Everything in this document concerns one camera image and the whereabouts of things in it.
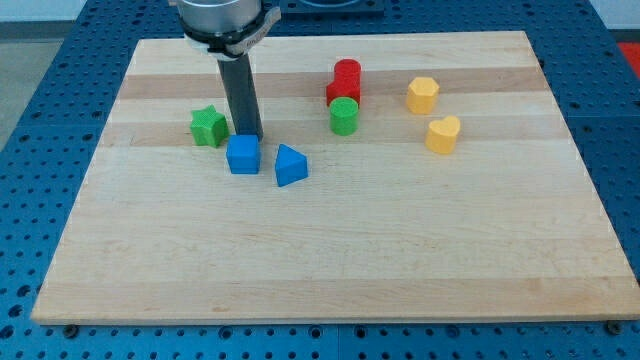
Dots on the light wooden board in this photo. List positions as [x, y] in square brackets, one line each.
[506, 228]

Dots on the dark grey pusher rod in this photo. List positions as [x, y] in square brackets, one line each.
[238, 82]

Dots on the green cylinder block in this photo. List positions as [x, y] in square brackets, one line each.
[344, 113]

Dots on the blue triangle block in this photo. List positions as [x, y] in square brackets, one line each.
[290, 166]

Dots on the green star block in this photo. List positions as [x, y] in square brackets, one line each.
[209, 127]

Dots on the yellow hexagon block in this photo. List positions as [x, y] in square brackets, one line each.
[422, 95]

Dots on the red curved block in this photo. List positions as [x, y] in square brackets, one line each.
[346, 81]

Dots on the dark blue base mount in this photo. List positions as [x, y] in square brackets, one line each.
[331, 7]

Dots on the yellow heart block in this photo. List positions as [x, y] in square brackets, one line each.
[442, 135]

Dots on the blue cube block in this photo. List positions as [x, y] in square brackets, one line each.
[243, 154]

